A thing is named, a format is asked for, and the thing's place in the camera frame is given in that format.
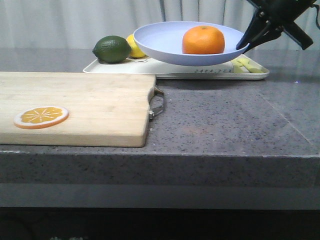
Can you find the grey curtain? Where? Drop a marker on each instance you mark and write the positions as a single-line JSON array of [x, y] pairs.
[[79, 24]]

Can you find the light blue plate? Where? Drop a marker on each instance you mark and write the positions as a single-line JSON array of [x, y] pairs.
[[163, 41]]

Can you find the cream white tray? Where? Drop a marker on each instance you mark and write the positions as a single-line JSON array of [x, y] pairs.
[[167, 71]]

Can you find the orange slice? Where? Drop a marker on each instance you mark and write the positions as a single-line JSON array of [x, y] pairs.
[[40, 117]]

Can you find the wooden cutting board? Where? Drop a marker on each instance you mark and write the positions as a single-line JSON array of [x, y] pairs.
[[104, 109]]

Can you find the yellow printed tray decoration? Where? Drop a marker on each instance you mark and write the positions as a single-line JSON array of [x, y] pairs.
[[238, 63]]

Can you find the orange fruit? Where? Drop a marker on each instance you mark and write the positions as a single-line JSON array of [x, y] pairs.
[[203, 40]]

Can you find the metal cutting board handle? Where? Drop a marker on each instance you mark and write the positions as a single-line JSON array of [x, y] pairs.
[[157, 103]]

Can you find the yellow lemon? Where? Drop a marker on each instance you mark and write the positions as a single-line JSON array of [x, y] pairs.
[[136, 52]]

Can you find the green lime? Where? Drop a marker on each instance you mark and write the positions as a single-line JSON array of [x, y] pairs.
[[112, 49]]

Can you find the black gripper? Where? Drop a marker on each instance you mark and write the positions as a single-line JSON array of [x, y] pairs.
[[271, 18]]

